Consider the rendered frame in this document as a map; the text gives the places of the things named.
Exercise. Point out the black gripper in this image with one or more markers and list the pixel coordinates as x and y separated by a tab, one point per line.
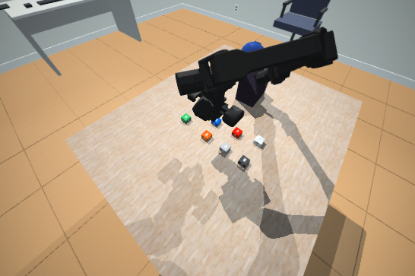
231	116

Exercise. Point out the green block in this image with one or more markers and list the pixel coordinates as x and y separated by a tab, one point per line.
186	118

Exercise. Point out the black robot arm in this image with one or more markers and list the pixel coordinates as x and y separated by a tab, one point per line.
313	50

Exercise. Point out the orange block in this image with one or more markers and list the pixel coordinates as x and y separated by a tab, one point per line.
206	135

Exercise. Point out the blue block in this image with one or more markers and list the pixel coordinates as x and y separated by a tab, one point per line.
217	122

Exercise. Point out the red block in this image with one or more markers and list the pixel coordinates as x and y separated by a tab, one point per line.
236	132

